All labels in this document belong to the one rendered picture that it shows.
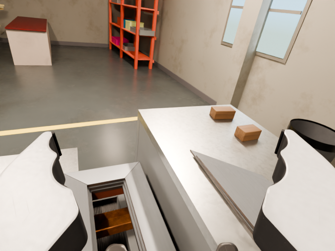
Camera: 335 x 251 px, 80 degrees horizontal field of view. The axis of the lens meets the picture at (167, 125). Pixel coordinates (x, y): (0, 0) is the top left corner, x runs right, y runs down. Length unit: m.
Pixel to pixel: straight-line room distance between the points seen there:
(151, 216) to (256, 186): 0.38
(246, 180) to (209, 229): 0.22
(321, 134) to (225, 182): 2.24
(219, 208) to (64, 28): 7.71
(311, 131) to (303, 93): 0.47
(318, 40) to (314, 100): 0.66
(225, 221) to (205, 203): 0.07
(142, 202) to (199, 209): 0.30
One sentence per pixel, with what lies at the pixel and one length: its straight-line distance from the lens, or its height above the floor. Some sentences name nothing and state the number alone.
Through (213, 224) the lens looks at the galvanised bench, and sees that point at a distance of 0.60.
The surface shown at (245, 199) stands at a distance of 0.66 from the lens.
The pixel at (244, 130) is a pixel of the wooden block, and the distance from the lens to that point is 0.95.
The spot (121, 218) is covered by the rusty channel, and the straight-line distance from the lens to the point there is 1.02.
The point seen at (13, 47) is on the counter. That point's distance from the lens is 5.64.
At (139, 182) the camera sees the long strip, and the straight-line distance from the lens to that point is 0.91.
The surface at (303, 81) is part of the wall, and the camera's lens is 2.97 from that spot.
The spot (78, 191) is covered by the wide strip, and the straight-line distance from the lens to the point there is 0.90.
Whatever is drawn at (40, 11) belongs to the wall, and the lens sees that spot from 7.96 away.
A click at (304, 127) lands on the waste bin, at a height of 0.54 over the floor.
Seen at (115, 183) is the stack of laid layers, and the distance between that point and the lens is 0.93.
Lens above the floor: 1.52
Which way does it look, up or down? 30 degrees down
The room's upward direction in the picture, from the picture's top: 9 degrees clockwise
